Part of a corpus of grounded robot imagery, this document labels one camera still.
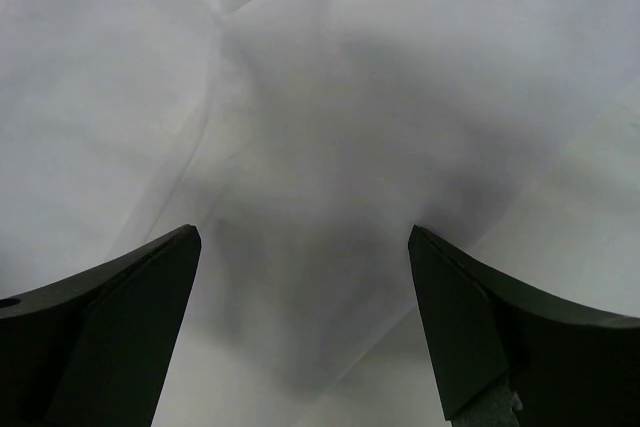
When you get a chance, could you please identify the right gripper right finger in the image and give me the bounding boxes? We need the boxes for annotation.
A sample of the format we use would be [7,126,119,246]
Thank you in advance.
[408,226,639,426]

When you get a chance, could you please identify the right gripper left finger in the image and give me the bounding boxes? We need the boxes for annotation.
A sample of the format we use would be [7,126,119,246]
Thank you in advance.
[1,225,201,427]

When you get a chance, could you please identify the white t shirt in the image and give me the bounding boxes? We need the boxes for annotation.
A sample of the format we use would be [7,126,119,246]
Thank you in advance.
[1,0,639,426]

